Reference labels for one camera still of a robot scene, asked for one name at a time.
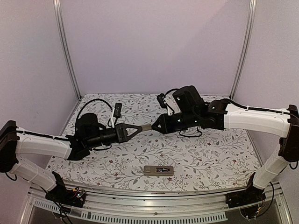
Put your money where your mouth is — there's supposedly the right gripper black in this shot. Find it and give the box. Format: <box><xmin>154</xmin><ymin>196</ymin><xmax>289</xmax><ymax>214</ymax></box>
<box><xmin>151</xmin><ymin>110</ymin><xmax>199</xmax><ymax>134</ymax></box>

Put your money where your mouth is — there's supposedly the grey battery compartment cover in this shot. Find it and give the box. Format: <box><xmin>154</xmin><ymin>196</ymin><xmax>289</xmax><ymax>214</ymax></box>
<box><xmin>142</xmin><ymin>125</ymin><xmax>152</xmax><ymax>131</ymax></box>

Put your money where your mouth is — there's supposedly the grey remote control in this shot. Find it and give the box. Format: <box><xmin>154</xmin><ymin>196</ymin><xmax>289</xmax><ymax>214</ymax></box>
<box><xmin>143</xmin><ymin>165</ymin><xmax>174</xmax><ymax>176</ymax></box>

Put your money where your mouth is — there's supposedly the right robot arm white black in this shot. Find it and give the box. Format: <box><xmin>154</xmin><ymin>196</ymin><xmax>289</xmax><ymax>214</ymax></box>
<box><xmin>151</xmin><ymin>85</ymin><xmax>299</xmax><ymax>203</ymax></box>

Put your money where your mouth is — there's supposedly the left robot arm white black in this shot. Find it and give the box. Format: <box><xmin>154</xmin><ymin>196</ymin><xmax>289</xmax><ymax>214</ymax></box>
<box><xmin>0</xmin><ymin>113</ymin><xmax>142</xmax><ymax>203</ymax></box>

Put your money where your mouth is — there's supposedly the floral patterned table mat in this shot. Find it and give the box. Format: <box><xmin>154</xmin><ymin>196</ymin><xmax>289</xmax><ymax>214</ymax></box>
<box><xmin>45</xmin><ymin>93</ymin><xmax>263</xmax><ymax>192</ymax></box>

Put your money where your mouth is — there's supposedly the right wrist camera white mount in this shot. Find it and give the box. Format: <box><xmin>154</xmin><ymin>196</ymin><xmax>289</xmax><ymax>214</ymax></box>
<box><xmin>157</xmin><ymin>93</ymin><xmax>180</xmax><ymax>115</ymax></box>

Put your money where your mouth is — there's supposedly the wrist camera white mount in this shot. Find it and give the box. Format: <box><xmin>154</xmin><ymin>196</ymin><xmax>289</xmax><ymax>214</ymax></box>
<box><xmin>157</xmin><ymin>93</ymin><xmax>180</xmax><ymax>115</ymax></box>
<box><xmin>110</xmin><ymin>103</ymin><xmax>122</xmax><ymax>128</ymax></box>

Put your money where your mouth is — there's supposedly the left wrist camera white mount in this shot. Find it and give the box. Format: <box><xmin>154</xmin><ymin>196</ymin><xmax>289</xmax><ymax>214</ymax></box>
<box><xmin>110</xmin><ymin>103</ymin><xmax>122</xmax><ymax>128</ymax></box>

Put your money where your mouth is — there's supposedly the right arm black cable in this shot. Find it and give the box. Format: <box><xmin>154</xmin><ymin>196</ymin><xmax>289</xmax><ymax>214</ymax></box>
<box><xmin>163</xmin><ymin>88</ymin><xmax>180</xmax><ymax>98</ymax></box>

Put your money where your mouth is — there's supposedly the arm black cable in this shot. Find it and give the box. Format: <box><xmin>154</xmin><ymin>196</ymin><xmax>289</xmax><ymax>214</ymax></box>
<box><xmin>163</xmin><ymin>88</ymin><xmax>180</xmax><ymax>98</ymax></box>
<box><xmin>74</xmin><ymin>98</ymin><xmax>114</xmax><ymax>131</ymax></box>

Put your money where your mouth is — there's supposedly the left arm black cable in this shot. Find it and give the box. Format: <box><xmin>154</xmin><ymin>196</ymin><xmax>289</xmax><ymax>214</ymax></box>
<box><xmin>74</xmin><ymin>98</ymin><xmax>114</xmax><ymax>131</ymax></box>

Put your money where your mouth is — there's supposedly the aluminium front rail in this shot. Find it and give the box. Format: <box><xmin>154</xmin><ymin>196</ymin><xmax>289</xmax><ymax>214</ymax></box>
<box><xmin>20</xmin><ymin>181</ymin><xmax>294</xmax><ymax>224</ymax></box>

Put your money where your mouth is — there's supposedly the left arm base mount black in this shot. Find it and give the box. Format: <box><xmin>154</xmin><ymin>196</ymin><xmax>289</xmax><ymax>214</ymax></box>
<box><xmin>45</xmin><ymin>171</ymin><xmax>86</xmax><ymax>208</ymax></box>

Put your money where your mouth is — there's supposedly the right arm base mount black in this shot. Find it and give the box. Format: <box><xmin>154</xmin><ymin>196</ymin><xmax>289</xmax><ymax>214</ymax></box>
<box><xmin>225</xmin><ymin>173</ymin><xmax>266</xmax><ymax>219</ymax></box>

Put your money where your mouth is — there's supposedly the left aluminium frame post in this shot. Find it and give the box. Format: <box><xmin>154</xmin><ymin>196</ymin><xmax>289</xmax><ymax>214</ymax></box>
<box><xmin>53</xmin><ymin>0</ymin><xmax>82</xmax><ymax>100</ymax></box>

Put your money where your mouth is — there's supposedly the aluminium frame post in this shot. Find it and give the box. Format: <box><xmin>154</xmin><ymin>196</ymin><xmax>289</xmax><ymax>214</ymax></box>
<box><xmin>53</xmin><ymin>0</ymin><xmax>82</xmax><ymax>100</ymax></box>
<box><xmin>229</xmin><ymin>0</ymin><xmax>257</xmax><ymax>99</ymax></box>

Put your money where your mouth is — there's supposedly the right aluminium frame post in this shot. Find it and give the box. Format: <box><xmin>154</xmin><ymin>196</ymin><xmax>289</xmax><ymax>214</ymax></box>
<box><xmin>229</xmin><ymin>0</ymin><xmax>257</xmax><ymax>99</ymax></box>

